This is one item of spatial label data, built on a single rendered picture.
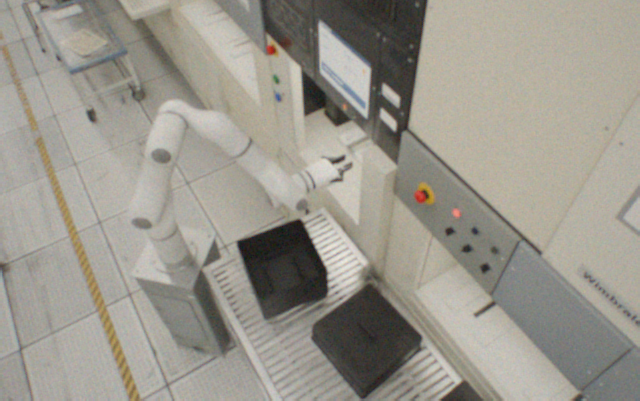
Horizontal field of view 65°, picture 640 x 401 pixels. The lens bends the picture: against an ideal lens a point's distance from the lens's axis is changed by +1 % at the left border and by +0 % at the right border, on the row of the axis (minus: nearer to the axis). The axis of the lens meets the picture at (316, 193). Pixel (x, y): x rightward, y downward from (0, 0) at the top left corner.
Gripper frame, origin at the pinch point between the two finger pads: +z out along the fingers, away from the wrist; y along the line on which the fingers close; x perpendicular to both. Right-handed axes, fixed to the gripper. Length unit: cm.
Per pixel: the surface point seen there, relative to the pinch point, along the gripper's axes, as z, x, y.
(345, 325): -27, -33, 41
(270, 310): -46, -37, 19
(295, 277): -30, -42, 10
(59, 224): -119, -119, -145
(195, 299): -68, -54, -11
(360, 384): -34, -33, 61
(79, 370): -133, -119, -44
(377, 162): -2.4, 21.1, 21.4
